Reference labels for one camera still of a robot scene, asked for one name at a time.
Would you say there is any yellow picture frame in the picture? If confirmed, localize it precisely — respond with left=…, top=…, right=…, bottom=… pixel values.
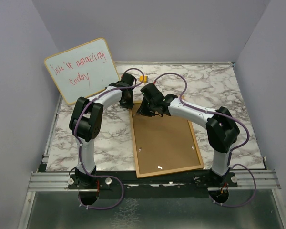
left=129, top=101, right=204, bottom=178

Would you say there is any small whiteboard yellow rim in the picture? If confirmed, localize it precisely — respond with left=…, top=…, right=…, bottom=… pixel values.
left=44, top=38, right=120, bottom=105

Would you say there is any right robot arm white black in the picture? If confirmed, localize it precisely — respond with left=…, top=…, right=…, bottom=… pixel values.
left=137, top=83, right=240, bottom=187

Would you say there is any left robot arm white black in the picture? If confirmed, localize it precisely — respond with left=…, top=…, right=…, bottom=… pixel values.
left=69, top=73, right=136, bottom=188

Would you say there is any yellow grey eraser block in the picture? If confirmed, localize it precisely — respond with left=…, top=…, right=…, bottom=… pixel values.
left=139, top=75, right=148, bottom=83

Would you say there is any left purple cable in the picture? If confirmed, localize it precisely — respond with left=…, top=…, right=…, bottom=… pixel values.
left=75, top=68, right=146, bottom=211

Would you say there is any purple cable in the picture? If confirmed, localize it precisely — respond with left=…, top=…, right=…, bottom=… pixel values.
left=75, top=68, right=146, bottom=211
left=153, top=73, right=257, bottom=208

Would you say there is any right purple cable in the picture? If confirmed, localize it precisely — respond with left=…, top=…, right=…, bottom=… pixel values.
left=153, top=73, right=257, bottom=208

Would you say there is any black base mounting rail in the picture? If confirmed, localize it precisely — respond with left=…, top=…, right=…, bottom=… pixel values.
left=68, top=170, right=238, bottom=199

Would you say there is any aluminium extrusion rail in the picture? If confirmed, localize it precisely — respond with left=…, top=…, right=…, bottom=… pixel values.
left=27, top=172, right=73, bottom=192

